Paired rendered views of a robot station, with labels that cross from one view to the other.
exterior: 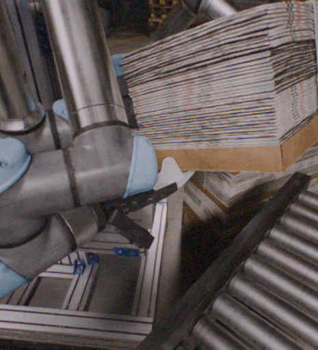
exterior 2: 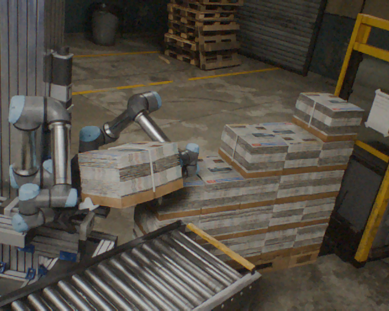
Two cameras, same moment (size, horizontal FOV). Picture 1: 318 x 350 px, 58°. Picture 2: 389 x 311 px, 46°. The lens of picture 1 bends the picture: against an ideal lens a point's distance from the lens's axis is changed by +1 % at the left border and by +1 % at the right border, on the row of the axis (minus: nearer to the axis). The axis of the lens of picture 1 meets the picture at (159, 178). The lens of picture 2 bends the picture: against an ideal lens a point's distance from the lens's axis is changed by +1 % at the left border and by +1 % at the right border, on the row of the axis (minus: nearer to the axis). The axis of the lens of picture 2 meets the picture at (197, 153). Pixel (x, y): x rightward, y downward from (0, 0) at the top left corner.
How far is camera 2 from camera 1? 1.60 m
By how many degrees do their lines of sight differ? 11
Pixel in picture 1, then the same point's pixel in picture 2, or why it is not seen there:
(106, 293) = not seen: hidden behind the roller
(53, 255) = (37, 223)
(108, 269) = not seen: hidden behind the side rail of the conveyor
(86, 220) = (50, 214)
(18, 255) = (28, 218)
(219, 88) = (107, 176)
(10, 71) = (30, 152)
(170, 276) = not seen: hidden behind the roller
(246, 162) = (113, 203)
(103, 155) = (60, 192)
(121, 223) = (63, 219)
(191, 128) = (99, 187)
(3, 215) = (29, 205)
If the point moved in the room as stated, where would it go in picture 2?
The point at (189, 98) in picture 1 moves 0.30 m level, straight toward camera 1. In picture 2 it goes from (99, 176) to (73, 210)
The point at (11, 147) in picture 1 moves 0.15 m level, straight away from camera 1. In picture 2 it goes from (36, 187) to (28, 170)
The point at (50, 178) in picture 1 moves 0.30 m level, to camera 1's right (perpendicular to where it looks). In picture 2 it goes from (44, 197) to (119, 208)
